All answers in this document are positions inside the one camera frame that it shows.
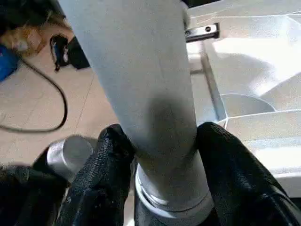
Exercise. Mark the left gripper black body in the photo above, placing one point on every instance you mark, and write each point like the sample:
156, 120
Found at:
203, 31

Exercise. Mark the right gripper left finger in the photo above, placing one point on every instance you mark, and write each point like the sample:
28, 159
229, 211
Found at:
101, 179

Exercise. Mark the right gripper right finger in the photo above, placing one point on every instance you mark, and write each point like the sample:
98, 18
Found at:
244, 179

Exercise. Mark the white plastic table top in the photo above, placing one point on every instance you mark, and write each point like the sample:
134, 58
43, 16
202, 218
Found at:
247, 70

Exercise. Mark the white plastic table leg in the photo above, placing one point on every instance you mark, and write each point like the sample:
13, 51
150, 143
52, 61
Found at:
141, 70

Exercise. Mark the small black floor device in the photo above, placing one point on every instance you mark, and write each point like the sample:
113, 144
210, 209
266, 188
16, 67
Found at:
68, 51

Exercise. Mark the blue floor item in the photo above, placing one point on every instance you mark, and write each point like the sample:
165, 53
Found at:
7, 63

